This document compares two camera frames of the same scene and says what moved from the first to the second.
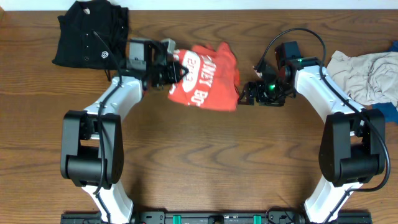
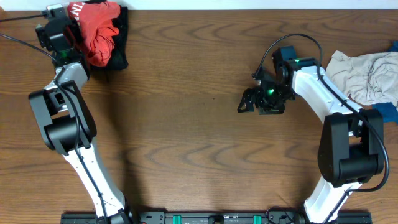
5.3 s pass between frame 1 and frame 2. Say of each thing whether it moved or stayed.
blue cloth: stayed
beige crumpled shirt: stayed
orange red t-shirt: moved
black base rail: stayed
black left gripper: moved
